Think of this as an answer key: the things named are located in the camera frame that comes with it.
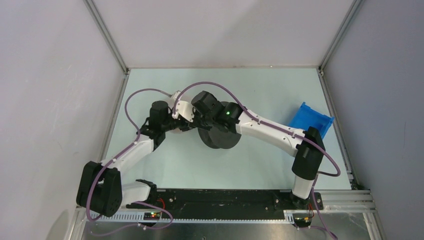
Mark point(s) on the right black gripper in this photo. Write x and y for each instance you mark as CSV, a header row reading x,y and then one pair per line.
x,y
205,127

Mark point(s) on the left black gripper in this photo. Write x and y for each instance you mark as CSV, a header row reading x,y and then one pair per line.
x,y
185,126

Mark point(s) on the black cable spool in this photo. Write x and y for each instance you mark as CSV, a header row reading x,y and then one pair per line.
x,y
222,134

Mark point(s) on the blue plastic bin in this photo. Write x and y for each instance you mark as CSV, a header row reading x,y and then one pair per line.
x,y
306,117

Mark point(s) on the white cable spool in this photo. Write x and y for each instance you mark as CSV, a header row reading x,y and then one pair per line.
x,y
181,130

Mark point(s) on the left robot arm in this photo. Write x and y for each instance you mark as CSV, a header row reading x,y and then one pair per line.
x,y
101,189

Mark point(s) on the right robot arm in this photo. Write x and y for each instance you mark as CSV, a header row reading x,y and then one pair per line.
x,y
306,146

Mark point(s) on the left controller board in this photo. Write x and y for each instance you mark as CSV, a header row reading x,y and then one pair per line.
x,y
151,216

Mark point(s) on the controller board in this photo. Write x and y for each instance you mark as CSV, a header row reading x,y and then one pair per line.
x,y
151,216
302,222

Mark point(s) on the right controller board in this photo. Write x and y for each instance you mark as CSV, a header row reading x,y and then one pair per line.
x,y
302,222

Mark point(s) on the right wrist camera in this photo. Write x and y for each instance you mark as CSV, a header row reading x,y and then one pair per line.
x,y
183,109

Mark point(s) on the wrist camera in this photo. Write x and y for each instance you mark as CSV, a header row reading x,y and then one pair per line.
x,y
172,99
183,109

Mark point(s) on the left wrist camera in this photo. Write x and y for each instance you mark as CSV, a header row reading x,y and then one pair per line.
x,y
172,99

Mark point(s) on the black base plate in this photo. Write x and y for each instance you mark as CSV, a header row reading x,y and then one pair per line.
x,y
253,204

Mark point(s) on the white slotted cable duct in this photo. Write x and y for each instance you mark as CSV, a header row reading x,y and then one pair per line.
x,y
137,217

